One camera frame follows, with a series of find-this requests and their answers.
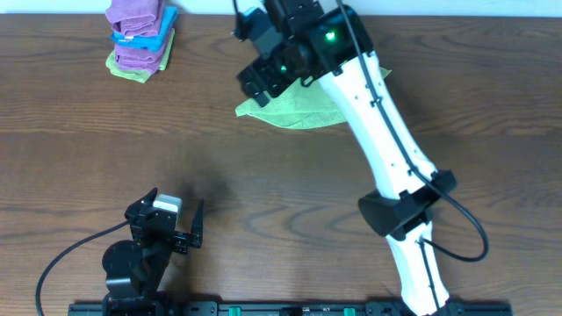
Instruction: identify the lower purple folded cloth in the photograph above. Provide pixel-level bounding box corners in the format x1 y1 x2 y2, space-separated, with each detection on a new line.
114 29 175 75

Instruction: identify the left green rail clip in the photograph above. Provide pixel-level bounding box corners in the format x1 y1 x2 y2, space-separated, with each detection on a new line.
228 306 241 316

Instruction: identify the green rail clip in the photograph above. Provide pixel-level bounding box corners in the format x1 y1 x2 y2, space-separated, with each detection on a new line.
228 306 241 316
343 308 356 316

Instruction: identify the bottom green folded cloth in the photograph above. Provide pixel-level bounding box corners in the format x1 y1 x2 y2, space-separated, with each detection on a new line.
105 49 152 83

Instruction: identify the purple folded cloth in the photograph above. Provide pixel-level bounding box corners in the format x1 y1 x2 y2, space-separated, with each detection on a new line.
114 29 175 75
105 0 165 37

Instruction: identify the top purple folded cloth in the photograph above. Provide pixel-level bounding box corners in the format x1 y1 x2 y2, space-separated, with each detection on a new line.
105 0 165 37

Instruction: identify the right green rail clip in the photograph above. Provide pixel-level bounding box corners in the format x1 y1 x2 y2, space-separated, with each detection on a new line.
343 308 356 316

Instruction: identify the blue folded cloth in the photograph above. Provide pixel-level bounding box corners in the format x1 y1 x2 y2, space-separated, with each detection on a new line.
110 5 178 52

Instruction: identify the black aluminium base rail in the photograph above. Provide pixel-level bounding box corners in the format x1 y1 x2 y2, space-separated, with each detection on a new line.
68 300 514 316

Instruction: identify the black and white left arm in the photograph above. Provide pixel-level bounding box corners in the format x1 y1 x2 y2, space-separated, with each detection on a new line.
102 188 205 316

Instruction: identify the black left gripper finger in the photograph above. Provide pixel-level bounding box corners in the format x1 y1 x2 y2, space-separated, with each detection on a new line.
130 187 158 211
190 199 205 248

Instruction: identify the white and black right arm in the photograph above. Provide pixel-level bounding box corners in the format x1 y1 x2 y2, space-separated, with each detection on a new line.
234 1 456 315

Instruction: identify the light green microfiber cloth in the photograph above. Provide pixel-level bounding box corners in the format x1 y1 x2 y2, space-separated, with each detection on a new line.
234 66 393 131

